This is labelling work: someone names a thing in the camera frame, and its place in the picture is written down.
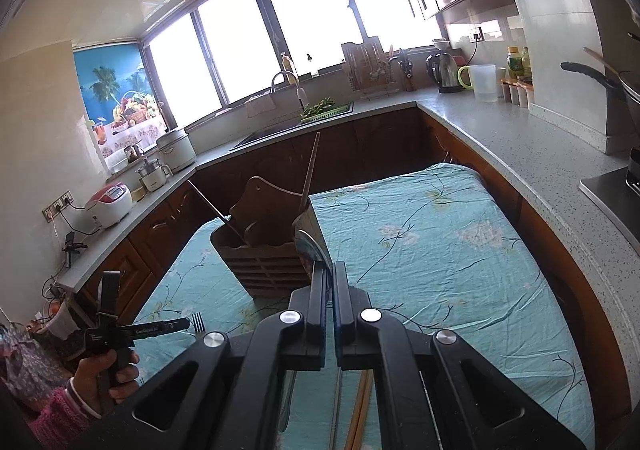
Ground kitchen window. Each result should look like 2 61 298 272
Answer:
142 0 446 113

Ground chrome faucet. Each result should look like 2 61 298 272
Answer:
271 71 307 111

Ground steel gas stove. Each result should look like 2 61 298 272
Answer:
579 147 640 241

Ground wooden utensil holder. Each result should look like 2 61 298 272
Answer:
210 176 332 299

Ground metal chopstick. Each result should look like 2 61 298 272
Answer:
329 370 344 450
187 180 247 247

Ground yellow oil bottle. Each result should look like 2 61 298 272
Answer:
506 46 533 80

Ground kitchen sink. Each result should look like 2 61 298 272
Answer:
230 102 356 151

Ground wooden spatula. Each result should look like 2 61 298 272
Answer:
582 47 622 80

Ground red and white rice cooker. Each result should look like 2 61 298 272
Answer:
85 183 134 229

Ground brown wooden base cabinets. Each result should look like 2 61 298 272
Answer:
75 107 626 431

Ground knife block with scissors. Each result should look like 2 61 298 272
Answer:
398 47 416 93

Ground yellow dish soap bottle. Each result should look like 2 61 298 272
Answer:
281 52 299 85

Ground small black phone tripod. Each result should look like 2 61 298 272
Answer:
62 232 89 271

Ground small white food processor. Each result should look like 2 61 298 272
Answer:
137 157 174 193

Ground metal utensil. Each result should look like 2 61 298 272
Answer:
277 370 297 433

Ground tropical fruit wall poster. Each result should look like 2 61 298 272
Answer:
73 44 168 171

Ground white round rice cooker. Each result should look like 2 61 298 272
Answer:
157 128 197 171

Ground turquoise floral tablecloth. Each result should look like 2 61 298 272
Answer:
132 162 596 450

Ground black power cable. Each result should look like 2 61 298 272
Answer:
52 202 99 237

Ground person's left forearm pink sleeve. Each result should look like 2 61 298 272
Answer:
27 377 103 450

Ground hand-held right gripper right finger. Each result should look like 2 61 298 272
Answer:
334 261 588 450

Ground metal spoon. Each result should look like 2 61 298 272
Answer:
294 227 332 283

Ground clear pitcher green handle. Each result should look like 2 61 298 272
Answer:
457 64 499 103

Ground person's left hand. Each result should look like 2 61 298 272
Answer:
75 347 141 417

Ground black wok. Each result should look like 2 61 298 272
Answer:
560 60 640 118

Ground white dish cloth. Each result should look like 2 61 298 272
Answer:
245 94 277 119

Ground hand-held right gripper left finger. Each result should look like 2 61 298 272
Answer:
75 262 332 450

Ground wooden cutting board rack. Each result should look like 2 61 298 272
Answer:
341 40 387 93

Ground white plastic cup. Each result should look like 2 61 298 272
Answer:
45 296 82 347

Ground green basket of vegetables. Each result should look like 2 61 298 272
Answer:
300 98 352 123

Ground steel electric kettle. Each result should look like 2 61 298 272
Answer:
426 52 463 94

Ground white spice jars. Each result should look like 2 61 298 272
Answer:
500 78 534 108

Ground wall socket strip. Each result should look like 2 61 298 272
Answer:
42 192 74 223

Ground floral patterned cloth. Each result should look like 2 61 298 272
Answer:
0 325 57 412

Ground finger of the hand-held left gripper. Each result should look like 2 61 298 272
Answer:
159 317 191 335

